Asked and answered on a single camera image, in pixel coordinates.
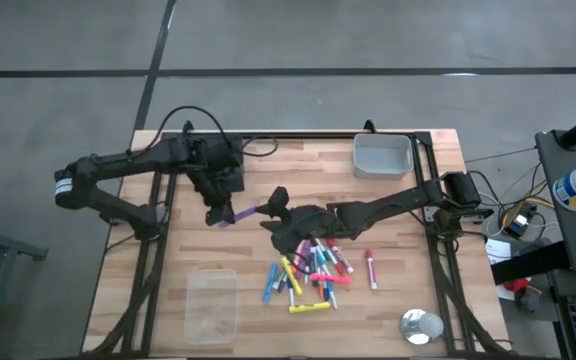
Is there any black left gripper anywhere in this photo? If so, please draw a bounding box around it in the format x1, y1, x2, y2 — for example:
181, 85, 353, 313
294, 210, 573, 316
187, 134, 247, 228

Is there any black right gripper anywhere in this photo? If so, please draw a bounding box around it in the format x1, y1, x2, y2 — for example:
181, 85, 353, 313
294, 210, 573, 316
257, 185, 342, 255

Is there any purple highlighter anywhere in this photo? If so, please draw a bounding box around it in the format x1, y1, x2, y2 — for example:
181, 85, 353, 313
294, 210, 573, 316
216, 204, 260, 229

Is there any yellow highlighter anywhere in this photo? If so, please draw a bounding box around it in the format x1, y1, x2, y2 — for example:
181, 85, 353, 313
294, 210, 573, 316
288, 301, 332, 315
280, 256, 304, 297

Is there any pink highlighter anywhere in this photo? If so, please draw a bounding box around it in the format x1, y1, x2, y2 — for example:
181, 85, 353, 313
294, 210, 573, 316
310, 272, 352, 286

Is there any bright red dry-erase marker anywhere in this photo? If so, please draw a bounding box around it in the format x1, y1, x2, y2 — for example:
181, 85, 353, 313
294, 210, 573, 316
364, 247, 379, 291

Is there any orange-pink marker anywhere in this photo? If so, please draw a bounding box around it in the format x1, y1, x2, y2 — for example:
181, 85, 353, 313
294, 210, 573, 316
292, 240, 307, 274

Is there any purple marker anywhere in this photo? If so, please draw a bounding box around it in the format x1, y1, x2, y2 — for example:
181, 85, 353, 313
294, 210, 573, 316
294, 239, 314, 280

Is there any dark grey plastic bin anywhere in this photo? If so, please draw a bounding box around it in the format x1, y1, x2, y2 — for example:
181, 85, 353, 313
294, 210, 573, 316
182, 134, 245, 183

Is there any white green-capped marker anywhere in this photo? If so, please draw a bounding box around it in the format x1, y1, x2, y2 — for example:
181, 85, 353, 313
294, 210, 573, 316
272, 252, 295, 292

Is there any light blue highlighter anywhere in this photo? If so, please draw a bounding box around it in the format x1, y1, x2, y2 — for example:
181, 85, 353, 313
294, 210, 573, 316
261, 261, 280, 305

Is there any thin white teal-capped marker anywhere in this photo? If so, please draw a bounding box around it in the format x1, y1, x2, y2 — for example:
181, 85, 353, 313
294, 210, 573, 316
312, 238, 333, 277

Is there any dark green-capped marker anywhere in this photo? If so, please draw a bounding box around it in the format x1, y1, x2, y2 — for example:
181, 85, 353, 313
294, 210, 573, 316
309, 251, 320, 289

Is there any thin white red-capped marker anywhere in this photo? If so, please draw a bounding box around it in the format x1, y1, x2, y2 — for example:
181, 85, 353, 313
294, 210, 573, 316
317, 238, 345, 276

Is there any clear plastic container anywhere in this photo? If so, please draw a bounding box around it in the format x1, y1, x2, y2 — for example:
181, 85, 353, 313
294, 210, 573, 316
183, 269, 240, 347

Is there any thin white light-blue marker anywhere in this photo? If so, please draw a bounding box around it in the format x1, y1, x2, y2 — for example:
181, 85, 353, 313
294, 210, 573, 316
325, 280, 340, 311

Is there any light grey plastic bin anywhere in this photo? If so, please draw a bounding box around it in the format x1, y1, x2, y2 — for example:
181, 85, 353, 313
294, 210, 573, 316
352, 132, 414, 180

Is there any shiny metal cup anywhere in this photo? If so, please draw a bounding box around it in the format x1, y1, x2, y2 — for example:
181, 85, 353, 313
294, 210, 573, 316
399, 307, 445, 347

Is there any white paper sheet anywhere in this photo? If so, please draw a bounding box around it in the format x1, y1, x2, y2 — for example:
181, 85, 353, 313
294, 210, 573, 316
485, 238, 513, 266

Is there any small power adapter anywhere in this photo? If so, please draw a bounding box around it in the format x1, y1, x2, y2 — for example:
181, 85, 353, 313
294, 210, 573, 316
500, 212, 532, 240

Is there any small red object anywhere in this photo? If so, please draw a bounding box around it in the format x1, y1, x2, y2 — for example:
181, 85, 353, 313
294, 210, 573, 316
503, 277, 532, 295

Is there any black flat bar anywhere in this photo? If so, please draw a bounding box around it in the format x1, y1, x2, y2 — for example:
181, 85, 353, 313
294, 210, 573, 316
490, 240, 572, 286

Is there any dark grey equipment cart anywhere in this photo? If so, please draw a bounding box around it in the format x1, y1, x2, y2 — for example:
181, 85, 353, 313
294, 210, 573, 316
535, 128, 576, 281

